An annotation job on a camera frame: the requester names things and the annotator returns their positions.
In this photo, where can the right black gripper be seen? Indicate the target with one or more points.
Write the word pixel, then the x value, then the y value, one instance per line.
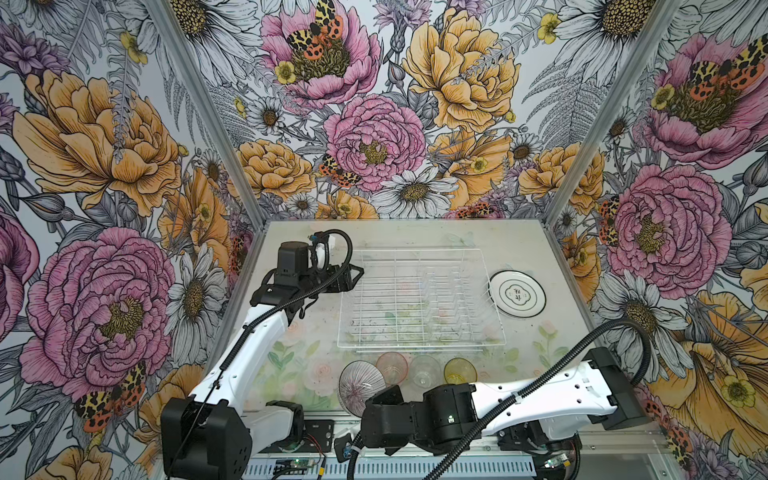
pixel 392 393

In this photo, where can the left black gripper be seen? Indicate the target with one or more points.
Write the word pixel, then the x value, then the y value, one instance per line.
pixel 347 284

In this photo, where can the white ribbed bowl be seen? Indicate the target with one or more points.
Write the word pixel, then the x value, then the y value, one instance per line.
pixel 358 382

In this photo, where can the pink glass cup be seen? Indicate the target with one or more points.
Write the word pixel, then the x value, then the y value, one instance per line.
pixel 393 366

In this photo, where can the clear glass cup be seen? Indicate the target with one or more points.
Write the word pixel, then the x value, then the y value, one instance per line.
pixel 425 372

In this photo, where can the amber glass cup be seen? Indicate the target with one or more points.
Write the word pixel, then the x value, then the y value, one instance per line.
pixel 459 370

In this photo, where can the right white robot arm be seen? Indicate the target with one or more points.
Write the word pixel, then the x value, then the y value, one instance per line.
pixel 595 391

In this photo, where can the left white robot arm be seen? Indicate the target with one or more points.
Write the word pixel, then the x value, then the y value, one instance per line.
pixel 208 434

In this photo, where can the green circuit board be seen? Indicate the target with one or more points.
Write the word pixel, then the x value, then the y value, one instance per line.
pixel 290 467

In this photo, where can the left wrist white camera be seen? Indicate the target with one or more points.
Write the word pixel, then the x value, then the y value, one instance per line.
pixel 320 250

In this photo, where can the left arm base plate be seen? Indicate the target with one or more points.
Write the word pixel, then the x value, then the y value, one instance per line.
pixel 318 436

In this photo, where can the white wire dish rack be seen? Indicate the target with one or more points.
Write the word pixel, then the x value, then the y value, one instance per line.
pixel 410 300

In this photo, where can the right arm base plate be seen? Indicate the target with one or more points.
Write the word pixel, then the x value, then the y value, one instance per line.
pixel 529 437

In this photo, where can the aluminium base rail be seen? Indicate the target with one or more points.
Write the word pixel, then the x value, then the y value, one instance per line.
pixel 638 453

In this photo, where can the aluminium corner post left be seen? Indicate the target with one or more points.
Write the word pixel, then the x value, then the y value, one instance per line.
pixel 185 60

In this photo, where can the aluminium corner post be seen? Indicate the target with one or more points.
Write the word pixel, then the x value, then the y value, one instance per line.
pixel 185 60
pixel 649 39

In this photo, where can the aluminium corner post right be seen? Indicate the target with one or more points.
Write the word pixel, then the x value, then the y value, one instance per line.
pixel 649 39

